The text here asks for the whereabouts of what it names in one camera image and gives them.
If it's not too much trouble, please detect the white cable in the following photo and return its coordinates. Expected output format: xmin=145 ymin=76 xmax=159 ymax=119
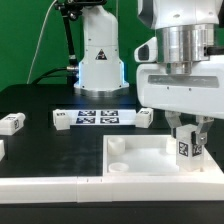
xmin=26 ymin=0 xmax=58 ymax=85

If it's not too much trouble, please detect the white marker tag strip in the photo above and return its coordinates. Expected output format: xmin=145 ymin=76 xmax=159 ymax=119
xmin=67 ymin=109 xmax=136 ymax=126

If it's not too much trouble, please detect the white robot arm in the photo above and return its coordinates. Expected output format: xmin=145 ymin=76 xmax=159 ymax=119
xmin=77 ymin=0 xmax=224 ymax=145

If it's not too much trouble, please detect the black camera stand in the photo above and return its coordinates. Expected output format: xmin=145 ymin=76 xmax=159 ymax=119
xmin=53 ymin=0 xmax=108 ymax=75

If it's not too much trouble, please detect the white L-shaped obstacle fence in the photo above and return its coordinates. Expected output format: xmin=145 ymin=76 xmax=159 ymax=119
xmin=0 ymin=172 xmax=224 ymax=204

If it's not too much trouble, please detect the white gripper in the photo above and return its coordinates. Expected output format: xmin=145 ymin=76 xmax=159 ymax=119
xmin=134 ymin=37 xmax=224 ymax=145

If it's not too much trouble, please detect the black cable at base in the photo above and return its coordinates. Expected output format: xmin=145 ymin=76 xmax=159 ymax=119
xmin=32 ymin=66 xmax=80 ymax=86

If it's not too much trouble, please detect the white square tabletop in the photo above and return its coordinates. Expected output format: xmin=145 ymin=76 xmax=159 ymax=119
xmin=103 ymin=135 xmax=223 ymax=176

